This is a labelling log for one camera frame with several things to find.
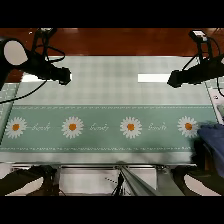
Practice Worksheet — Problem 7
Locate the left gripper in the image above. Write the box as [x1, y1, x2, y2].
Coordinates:
[49, 66, 72, 86]

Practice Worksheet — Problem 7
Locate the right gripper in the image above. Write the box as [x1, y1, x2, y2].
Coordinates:
[167, 68, 193, 89]

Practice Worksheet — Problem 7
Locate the blue shirt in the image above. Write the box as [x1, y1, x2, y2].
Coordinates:
[197, 122, 224, 178]

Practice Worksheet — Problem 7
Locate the black cable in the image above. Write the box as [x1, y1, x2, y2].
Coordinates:
[0, 78, 49, 103]

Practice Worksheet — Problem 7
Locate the silver frame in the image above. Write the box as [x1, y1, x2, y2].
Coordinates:
[0, 161, 224, 197]

